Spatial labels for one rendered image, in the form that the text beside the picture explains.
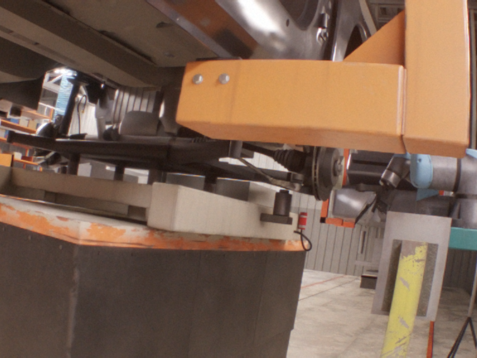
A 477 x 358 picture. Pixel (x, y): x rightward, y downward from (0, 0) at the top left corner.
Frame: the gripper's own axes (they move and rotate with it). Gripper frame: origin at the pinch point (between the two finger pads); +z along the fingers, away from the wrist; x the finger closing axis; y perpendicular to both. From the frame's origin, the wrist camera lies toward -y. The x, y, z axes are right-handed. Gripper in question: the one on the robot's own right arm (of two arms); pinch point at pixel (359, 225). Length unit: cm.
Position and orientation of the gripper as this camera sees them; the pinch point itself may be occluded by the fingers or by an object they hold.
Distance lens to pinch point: 188.8
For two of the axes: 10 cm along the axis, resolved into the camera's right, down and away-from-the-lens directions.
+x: -0.5, 0.1, 10.0
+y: 8.4, 5.4, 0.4
